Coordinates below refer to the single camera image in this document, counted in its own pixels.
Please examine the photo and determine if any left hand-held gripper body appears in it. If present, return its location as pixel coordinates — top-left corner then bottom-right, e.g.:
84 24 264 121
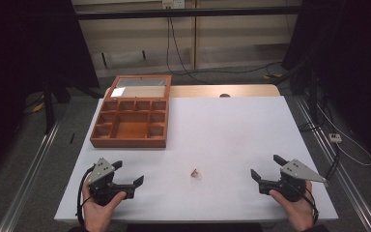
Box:
87 158 136 207

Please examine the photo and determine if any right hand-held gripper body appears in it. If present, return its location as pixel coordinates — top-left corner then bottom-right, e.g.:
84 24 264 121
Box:
258 159 329 203

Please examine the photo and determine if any wooden compartment box with lid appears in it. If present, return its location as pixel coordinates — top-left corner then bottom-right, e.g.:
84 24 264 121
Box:
89 74 173 150

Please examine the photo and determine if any small red and clear trinket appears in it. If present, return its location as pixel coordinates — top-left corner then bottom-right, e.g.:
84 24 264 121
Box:
189 167 204 182

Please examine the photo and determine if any person's right hand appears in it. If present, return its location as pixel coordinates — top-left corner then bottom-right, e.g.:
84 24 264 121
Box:
269 180 316 232

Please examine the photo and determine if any person's left hand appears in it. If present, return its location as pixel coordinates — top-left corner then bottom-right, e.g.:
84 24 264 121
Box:
81 188 128 232

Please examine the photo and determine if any white power strip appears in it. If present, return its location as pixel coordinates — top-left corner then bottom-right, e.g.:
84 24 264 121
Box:
328 132 343 144

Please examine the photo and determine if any white table cover board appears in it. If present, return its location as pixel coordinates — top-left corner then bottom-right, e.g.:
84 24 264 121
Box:
53 95 339 224

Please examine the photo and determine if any black metal stand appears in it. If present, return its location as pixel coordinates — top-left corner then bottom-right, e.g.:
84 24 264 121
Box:
42 75 72 135

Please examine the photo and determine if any black curtain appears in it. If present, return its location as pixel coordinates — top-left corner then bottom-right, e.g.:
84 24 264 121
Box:
281 0 371 175
0 0 100 187

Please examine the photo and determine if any black horizontal bar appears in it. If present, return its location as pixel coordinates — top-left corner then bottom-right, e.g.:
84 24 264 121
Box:
74 5 304 21

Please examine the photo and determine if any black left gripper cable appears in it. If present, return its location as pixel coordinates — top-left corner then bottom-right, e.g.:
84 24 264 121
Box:
75 164 97 227

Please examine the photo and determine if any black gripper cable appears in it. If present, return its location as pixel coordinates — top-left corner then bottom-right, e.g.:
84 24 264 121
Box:
75 164 97 227
303 188 320 225

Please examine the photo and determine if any black cable bundle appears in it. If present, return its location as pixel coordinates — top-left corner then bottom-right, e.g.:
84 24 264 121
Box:
298 105 342 182

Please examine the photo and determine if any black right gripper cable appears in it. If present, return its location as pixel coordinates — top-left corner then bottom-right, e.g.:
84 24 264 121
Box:
303 188 320 225

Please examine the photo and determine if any metal floor rail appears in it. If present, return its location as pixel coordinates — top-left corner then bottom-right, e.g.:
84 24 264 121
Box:
293 96 371 232
0 118 63 232

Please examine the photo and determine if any white power strip cable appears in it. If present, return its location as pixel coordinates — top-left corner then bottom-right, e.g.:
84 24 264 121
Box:
316 102 371 167

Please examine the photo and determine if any black floor cable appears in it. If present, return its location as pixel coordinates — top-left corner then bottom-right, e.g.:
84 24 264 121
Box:
167 61 283 77

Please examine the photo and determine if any black hanging wall cable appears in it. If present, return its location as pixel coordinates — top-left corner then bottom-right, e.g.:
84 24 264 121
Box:
165 15 214 86

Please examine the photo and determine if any white wall socket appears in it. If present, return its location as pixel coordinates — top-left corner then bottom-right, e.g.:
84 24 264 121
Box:
161 0 186 10

